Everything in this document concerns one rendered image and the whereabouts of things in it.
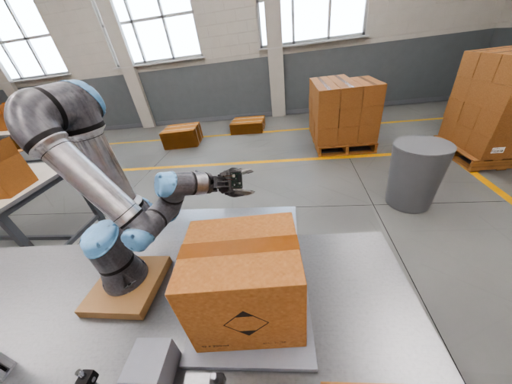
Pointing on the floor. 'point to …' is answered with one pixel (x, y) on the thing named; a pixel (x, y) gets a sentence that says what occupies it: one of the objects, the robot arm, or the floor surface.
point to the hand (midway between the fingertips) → (250, 181)
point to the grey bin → (417, 171)
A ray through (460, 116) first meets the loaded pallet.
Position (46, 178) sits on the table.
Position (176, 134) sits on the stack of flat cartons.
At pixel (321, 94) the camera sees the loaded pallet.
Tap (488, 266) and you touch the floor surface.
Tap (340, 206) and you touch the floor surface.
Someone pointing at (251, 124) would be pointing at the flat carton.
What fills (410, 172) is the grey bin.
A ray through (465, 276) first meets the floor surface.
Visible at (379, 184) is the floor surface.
